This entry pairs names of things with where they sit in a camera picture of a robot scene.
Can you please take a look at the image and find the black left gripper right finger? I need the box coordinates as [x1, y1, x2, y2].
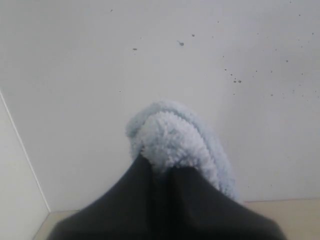
[167, 167, 284, 240]

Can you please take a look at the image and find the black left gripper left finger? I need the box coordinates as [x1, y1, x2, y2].
[48, 155, 169, 240]

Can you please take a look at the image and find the light blue terry towel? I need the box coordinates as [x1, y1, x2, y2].
[125, 100, 240, 202]

